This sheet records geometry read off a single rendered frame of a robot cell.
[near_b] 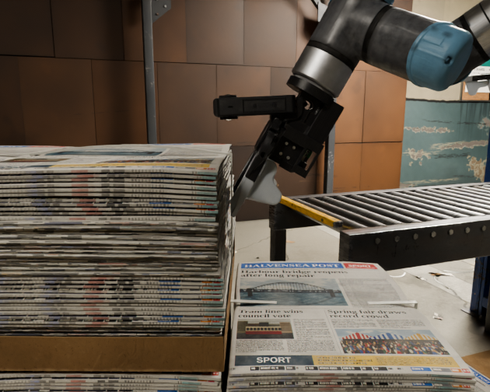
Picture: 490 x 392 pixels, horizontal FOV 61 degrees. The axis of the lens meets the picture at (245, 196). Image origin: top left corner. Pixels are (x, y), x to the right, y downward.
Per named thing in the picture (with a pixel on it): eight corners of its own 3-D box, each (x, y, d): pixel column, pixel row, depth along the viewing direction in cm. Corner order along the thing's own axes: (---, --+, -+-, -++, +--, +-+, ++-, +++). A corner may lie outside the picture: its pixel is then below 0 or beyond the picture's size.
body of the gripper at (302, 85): (302, 183, 57) (349, 105, 55) (248, 152, 57) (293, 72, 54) (296, 175, 65) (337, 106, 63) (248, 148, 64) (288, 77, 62)
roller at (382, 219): (404, 243, 123) (395, 234, 121) (323, 210, 167) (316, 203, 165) (414, 230, 124) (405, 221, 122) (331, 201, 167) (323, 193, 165)
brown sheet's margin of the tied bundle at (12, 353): (224, 372, 45) (224, 337, 45) (-35, 372, 46) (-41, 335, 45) (230, 306, 61) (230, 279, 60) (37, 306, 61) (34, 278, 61)
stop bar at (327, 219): (333, 229, 117) (333, 222, 117) (271, 200, 157) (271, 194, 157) (343, 227, 118) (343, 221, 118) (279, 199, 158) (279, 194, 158)
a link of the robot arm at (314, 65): (309, 41, 54) (301, 50, 62) (291, 73, 55) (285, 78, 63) (358, 71, 54) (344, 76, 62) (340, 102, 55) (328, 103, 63)
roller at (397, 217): (418, 241, 125) (414, 228, 123) (334, 208, 168) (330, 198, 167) (431, 232, 126) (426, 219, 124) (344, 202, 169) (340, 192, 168)
